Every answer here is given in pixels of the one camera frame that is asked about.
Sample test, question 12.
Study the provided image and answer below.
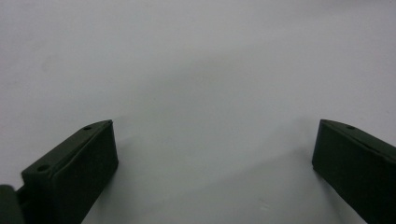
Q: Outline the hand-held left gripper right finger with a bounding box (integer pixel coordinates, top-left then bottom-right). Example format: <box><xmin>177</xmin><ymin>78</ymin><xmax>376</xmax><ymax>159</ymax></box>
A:
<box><xmin>311</xmin><ymin>119</ymin><xmax>396</xmax><ymax>224</ymax></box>

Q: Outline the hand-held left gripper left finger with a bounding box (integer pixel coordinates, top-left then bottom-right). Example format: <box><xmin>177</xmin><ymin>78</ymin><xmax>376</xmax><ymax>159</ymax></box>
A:
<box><xmin>17</xmin><ymin>119</ymin><xmax>120</xmax><ymax>224</ymax></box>

